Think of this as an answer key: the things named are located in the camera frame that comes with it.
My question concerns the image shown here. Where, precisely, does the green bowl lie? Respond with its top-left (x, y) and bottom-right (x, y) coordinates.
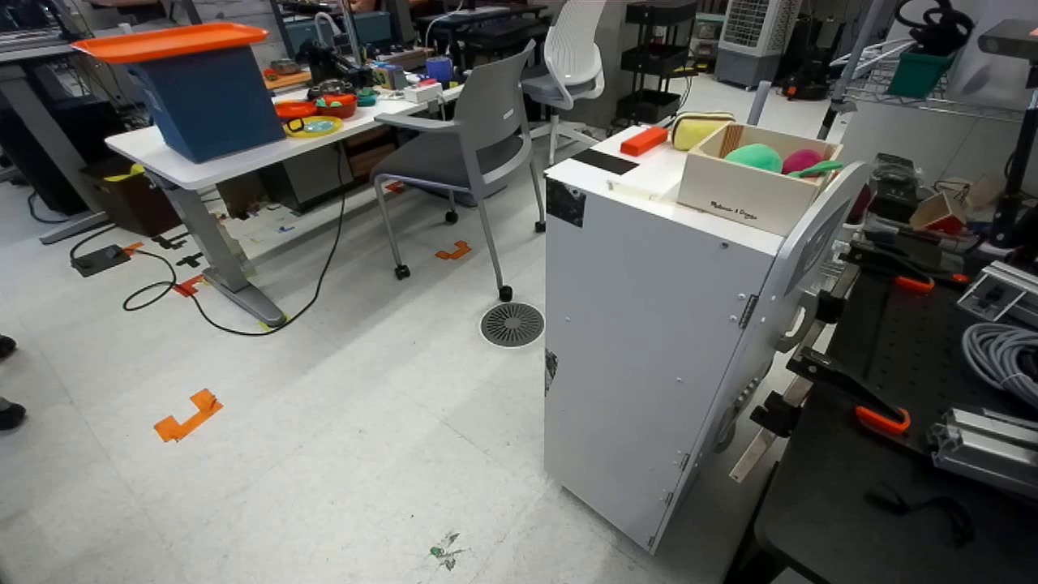
top-left (723, 139), bottom-right (786, 176)

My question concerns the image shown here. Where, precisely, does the light wooden box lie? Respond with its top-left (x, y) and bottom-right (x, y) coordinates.
top-left (674, 119), bottom-right (847, 239)

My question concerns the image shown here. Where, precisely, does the green box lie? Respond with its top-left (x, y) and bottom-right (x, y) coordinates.
top-left (884, 45), bottom-right (960, 103)

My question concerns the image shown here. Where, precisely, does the white toy cabinet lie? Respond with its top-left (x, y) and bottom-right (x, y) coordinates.
top-left (542, 122), bottom-right (874, 558)

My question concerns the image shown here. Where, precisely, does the grey office chair on castors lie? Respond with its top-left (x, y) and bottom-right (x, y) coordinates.
top-left (370, 38), bottom-right (547, 306)

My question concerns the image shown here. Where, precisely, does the red rectangular block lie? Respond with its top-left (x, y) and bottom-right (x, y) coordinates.
top-left (617, 122), bottom-right (671, 158)

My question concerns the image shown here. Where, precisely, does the white office chair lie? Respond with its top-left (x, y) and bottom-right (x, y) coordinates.
top-left (523, 0), bottom-right (612, 167)

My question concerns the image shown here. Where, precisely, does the yellow brown-striped plush ball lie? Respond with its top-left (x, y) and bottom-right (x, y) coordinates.
top-left (665, 113), bottom-right (735, 154)

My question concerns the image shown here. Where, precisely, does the black shelf cart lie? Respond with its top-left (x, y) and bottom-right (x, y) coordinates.
top-left (612, 0), bottom-right (703, 130)

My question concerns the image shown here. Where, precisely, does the orange toy on desk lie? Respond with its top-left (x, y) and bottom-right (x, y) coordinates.
top-left (268, 91), bottom-right (364, 122)

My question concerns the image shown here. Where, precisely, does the white office desk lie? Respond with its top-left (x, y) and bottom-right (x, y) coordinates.
top-left (103, 82), bottom-right (463, 331)

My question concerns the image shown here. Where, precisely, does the white air cooler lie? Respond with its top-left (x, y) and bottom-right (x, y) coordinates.
top-left (710, 0), bottom-right (804, 91)

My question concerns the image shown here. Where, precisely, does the large orange floor tape mark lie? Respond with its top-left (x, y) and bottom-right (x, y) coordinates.
top-left (148, 386), bottom-right (226, 449)

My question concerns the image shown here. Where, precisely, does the blue bin orange lid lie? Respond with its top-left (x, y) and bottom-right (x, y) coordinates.
top-left (72, 20), bottom-right (287, 166)

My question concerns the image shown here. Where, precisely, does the black power brick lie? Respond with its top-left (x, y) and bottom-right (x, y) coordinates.
top-left (67, 239), bottom-right (135, 280)

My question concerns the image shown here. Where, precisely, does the black perforated work table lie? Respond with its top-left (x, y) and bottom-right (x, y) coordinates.
top-left (723, 219), bottom-right (1038, 584)

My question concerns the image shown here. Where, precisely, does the black tripod stand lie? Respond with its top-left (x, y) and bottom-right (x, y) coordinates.
top-left (973, 12), bottom-right (1038, 249)

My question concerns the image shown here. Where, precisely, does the black floor cable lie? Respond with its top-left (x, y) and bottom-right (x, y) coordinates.
top-left (121, 158), bottom-right (349, 342)

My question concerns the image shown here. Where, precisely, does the black clamp orange handle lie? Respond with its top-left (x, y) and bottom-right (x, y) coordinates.
top-left (786, 347), bottom-right (919, 442)
top-left (843, 237), bottom-right (939, 297)

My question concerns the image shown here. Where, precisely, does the grey cable bundle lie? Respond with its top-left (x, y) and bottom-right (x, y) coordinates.
top-left (958, 319), bottom-right (1038, 413)

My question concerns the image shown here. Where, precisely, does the aluminium extrusion rail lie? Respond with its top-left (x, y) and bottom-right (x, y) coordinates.
top-left (924, 406), bottom-right (1038, 503)

